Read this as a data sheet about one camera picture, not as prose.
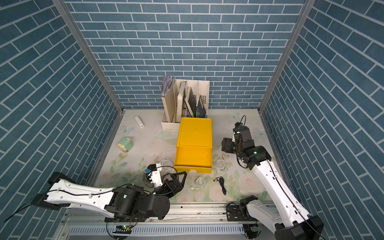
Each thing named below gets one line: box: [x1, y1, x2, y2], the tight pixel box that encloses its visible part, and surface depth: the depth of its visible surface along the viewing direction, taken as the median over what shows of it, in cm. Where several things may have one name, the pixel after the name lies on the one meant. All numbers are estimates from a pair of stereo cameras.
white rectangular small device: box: [134, 116, 144, 129], surface depth 111 cm
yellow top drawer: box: [174, 146, 213, 174], surface depth 79 cm
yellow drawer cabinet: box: [175, 117, 213, 158], surface depth 80 cm
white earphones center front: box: [190, 175, 207, 190], surface depth 86 cm
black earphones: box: [213, 176, 227, 196], surface depth 86 cm
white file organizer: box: [161, 75, 211, 131], surface depth 106 cm
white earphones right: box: [215, 155, 228, 172], surface depth 92 cm
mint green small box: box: [117, 137, 134, 153], surface depth 95 cm
